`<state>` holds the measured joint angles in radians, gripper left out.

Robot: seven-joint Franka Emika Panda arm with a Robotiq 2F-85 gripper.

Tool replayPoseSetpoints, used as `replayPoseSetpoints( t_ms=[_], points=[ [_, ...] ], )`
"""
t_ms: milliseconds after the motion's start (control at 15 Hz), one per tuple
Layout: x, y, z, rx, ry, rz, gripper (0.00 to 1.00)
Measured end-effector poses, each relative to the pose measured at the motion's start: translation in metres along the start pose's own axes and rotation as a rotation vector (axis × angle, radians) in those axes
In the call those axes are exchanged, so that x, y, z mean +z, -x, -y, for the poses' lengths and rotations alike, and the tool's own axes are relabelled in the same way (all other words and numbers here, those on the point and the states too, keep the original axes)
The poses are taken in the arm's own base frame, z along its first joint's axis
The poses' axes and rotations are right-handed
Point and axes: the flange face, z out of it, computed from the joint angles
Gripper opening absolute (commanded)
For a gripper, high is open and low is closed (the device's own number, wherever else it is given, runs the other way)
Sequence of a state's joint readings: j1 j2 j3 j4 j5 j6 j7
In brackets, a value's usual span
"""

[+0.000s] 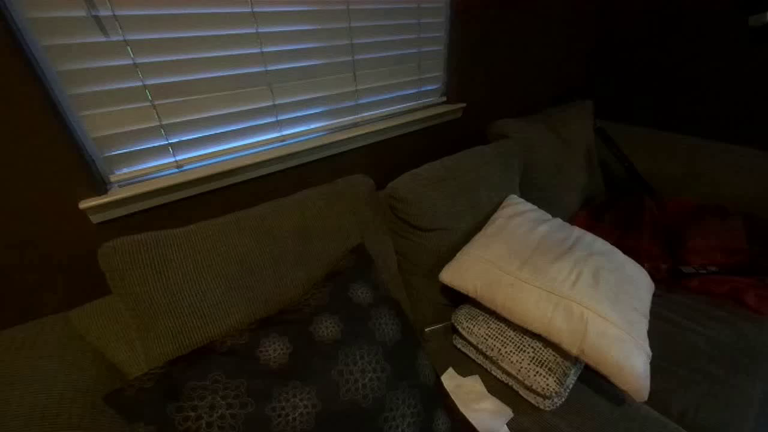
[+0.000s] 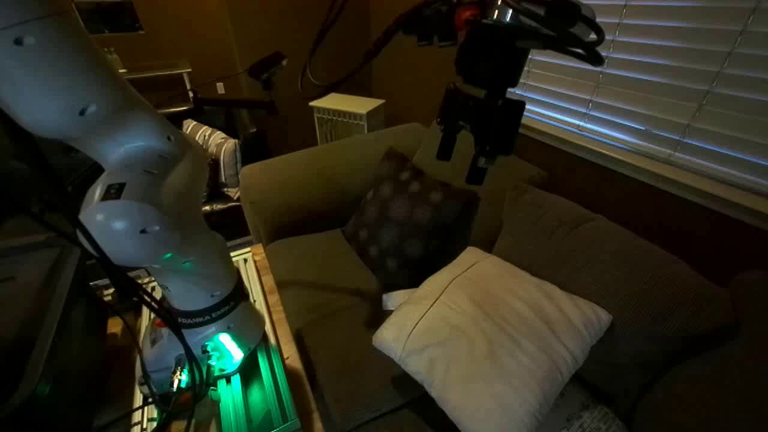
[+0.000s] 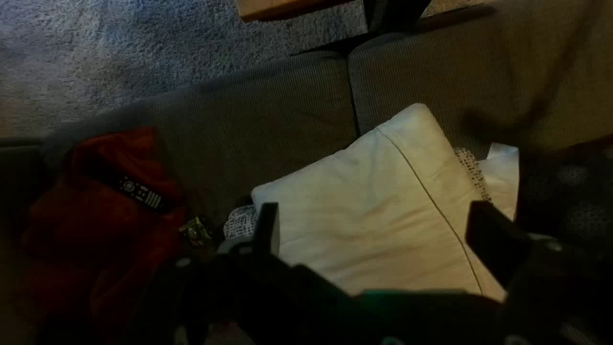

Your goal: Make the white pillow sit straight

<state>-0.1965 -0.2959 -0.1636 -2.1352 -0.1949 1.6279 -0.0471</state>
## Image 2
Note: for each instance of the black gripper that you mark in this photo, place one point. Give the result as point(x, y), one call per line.
point(489, 121)

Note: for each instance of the white embroidered pillow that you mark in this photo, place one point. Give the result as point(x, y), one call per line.
point(495, 344)

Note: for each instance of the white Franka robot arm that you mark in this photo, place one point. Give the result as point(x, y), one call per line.
point(134, 159)

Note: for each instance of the dark floral patterned pillow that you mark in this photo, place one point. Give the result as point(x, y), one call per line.
point(409, 219)

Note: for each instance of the olive grey sofa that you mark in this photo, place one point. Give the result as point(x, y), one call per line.
point(319, 182)

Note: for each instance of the white window sill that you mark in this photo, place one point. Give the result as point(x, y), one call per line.
point(638, 163)

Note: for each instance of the white window blinds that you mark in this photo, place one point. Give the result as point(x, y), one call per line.
point(680, 73)

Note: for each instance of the wooden table edge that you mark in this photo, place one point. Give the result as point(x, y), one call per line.
point(283, 320)

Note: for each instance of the white ribbed cloth bundle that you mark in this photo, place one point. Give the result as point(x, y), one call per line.
point(212, 151)

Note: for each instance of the grey patterned folded blanket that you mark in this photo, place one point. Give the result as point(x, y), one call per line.
point(588, 411)

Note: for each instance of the dark grey side panel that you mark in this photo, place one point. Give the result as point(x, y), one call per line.
point(37, 320)

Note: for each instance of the black camera on stand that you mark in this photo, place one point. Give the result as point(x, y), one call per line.
point(266, 67)

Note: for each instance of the white wall shelf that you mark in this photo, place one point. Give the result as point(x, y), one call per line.
point(159, 85)

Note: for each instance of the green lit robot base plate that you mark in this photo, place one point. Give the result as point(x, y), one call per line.
point(255, 392)

